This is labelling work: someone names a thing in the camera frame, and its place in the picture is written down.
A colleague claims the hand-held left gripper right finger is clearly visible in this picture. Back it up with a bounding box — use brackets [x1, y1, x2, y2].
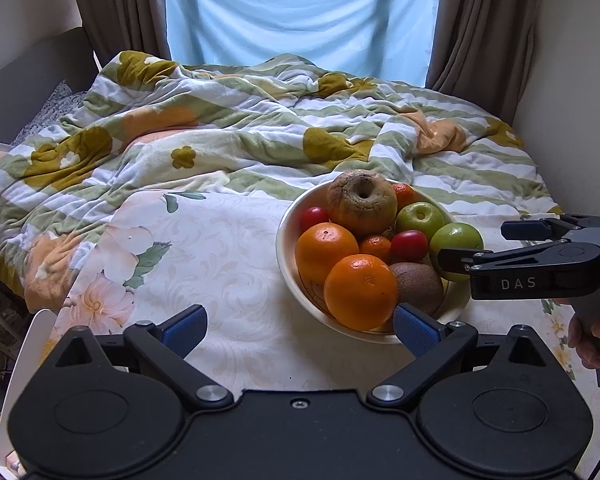
[367, 302, 544, 409]

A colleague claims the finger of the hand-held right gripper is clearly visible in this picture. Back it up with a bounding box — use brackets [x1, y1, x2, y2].
[500, 213, 600, 242]
[436, 241, 600, 281]

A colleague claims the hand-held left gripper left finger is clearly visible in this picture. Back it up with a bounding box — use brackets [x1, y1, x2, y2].
[55, 304, 235, 409]

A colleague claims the brown kiwi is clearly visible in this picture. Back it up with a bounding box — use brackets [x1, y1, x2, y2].
[389, 261, 445, 317]

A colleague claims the orange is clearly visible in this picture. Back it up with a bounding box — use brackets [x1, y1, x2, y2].
[323, 253, 400, 332]
[294, 222, 361, 286]

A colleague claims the large green apple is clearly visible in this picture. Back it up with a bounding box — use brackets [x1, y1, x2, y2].
[428, 222, 485, 282]

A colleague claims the red cherry tomato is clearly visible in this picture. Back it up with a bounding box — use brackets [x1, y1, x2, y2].
[389, 229, 430, 264]
[299, 206, 331, 234]

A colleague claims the small tangerine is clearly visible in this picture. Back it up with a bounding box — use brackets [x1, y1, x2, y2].
[392, 183, 419, 211]
[358, 234, 394, 265]

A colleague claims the cream bowl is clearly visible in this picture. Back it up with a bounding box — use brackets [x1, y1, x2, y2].
[275, 178, 474, 345]

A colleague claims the person's right hand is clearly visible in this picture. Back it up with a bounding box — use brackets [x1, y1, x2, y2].
[567, 304, 600, 371]

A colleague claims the white floral cloth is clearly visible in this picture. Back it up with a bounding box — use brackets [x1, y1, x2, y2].
[44, 190, 600, 480]

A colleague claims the small green apple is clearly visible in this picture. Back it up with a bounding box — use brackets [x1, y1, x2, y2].
[394, 201, 446, 241]

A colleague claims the wrinkled brown apple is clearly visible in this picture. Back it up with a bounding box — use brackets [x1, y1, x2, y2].
[326, 169, 399, 236]

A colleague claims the striped floral blanket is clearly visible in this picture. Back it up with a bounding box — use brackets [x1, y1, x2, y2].
[0, 49, 564, 314]

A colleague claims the brown curtain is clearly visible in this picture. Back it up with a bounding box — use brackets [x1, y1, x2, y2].
[68, 0, 174, 69]
[424, 0, 542, 127]

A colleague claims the dotted grey pillow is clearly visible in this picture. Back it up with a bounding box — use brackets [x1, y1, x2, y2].
[9, 79, 89, 149]

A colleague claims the grey bed headboard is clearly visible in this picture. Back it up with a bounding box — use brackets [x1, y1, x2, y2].
[0, 26, 99, 147]

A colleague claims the light blue window cloth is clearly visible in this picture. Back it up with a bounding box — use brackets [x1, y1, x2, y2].
[162, 0, 444, 87]

